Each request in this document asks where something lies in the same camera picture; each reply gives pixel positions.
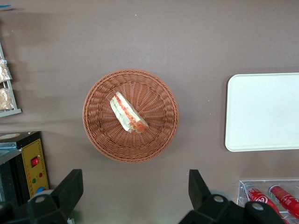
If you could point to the clear bag of rice crackers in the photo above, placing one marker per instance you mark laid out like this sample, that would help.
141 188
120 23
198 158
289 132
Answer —
5 99
3 72

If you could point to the brown round wicker basket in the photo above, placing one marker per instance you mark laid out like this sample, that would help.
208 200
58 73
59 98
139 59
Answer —
102 140

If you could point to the clear acrylic bottle rack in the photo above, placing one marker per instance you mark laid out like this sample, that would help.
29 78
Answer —
241 186

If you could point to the blue white flat object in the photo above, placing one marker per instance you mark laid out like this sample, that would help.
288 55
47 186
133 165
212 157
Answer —
4 7

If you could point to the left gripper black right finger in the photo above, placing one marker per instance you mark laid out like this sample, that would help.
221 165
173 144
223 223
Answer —
198 189

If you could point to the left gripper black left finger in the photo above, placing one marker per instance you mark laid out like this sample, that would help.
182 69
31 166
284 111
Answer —
67 191

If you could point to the red cola bottle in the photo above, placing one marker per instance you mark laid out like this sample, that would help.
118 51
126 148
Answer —
285 198
259 199

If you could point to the triangle sandwich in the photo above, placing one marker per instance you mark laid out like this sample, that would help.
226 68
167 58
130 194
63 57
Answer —
127 114

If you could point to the beige rectangular tray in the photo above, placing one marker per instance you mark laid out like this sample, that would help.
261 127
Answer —
261 112

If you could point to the black food warmer machine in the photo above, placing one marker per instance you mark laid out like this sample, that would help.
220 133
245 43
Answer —
35 149

